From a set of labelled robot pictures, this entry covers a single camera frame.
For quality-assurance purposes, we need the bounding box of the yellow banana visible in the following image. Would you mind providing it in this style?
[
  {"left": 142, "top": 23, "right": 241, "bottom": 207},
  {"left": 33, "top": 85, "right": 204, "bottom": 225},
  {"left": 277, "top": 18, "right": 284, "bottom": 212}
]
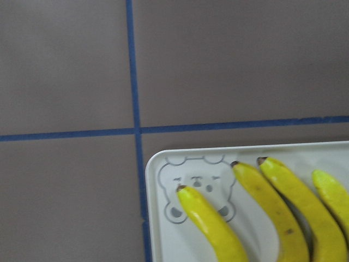
[
  {"left": 176, "top": 185, "right": 249, "bottom": 261},
  {"left": 257, "top": 157, "right": 348, "bottom": 262},
  {"left": 312, "top": 169, "right": 348, "bottom": 242},
  {"left": 230, "top": 161, "right": 310, "bottom": 261}
]

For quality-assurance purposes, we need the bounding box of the cream bear print tray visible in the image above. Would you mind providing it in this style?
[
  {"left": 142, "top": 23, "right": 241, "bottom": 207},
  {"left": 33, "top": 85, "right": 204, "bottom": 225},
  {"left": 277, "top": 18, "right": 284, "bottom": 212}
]
[{"left": 145, "top": 141, "right": 348, "bottom": 261}]

